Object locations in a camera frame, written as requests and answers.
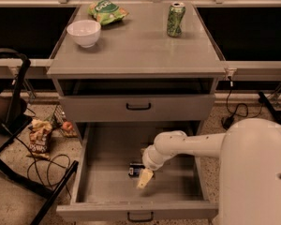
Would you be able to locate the open grey middle drawer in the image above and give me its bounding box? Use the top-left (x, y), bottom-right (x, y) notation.
top-left (57, 122), bottom-right (218, 222)

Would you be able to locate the green chip bag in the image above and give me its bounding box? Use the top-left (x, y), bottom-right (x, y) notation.
top-left (87, 0), bottom-right (128, 25)

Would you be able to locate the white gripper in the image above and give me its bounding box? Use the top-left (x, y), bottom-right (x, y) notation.
top-left (137, 145), bottom-right (165, 188)

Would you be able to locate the wire basket on floor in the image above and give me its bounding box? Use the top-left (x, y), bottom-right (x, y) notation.
top-left (46, 105), bottom-right (77, 138)

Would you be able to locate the green soda can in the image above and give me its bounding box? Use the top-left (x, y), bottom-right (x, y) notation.
top-left (167, 2), bottom-right (185, 38)

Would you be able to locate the black power adapter with cable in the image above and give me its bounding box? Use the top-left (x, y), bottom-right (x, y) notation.
top-left (221, 76), bottom-right (249, 130)

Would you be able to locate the black chair frame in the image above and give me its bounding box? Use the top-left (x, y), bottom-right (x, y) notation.
top-left (0, 48), bottom-right (79, 225)

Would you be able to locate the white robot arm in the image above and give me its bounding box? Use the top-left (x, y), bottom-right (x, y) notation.
top-left (138, 118), bottom-right (281, 225)

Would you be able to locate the black cable on floor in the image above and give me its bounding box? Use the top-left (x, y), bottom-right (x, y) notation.
top-left (12, 106), bottom-right (73, 199)

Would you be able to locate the grey drawer cabinet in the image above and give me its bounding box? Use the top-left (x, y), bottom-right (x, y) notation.
top-left (49, 3), bottom-right (224, 140)

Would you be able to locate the black stand leg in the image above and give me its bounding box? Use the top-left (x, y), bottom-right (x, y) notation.
top-left (259, 92), bottom-right (281, 125)

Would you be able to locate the brown snack bag on floor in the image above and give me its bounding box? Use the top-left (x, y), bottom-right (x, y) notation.
top-left (28, 119), bottom-right (52, 160)

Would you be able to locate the white bowl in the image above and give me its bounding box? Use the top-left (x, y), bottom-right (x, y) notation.
top-left (67, 20), bottom-right (101, 48)

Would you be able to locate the closed grey top drawer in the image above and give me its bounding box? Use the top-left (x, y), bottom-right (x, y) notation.
top-left (60, 95), bottom-right (215, 122)

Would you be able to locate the red apple on floor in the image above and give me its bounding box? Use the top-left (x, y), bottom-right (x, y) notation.
top-left (62, 121), bottom-right (73, 132)

